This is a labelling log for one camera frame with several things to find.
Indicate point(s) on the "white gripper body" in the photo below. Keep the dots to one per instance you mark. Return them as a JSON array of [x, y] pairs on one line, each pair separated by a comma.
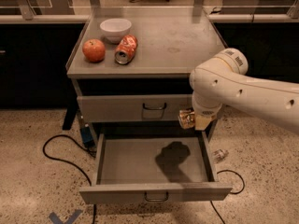
[[206, 110]]

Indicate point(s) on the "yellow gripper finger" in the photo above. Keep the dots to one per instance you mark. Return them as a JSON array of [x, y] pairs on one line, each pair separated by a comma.
[[201, 122]]

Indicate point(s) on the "orange gold can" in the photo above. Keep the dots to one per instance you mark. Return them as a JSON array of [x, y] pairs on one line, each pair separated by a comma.
[[186, 118]]

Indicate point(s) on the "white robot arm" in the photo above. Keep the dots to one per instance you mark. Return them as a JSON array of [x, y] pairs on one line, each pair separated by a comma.
[[222, 80]]

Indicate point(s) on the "open grey middle drawer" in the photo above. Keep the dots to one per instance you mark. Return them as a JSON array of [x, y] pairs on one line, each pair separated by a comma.
[[154, 170]]

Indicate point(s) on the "closed grey top drawer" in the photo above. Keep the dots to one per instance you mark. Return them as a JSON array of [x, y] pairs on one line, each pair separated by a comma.
[[129, 108]]

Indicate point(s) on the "grey drawer cabinet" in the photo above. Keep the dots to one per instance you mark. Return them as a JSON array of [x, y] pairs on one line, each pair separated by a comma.
[[172, 41]]

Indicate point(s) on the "red soda can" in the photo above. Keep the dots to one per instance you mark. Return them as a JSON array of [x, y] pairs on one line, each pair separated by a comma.
[[126, 50]]

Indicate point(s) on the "blue power adapter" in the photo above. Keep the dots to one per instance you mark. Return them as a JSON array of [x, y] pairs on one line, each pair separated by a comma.
[[86, 136]]

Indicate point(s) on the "white bowl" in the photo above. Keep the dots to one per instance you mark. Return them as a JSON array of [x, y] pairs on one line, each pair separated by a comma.
[[115, 29]]

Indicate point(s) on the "red apple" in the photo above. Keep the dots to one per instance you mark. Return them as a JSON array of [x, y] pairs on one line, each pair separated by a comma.
[[94, 50]]

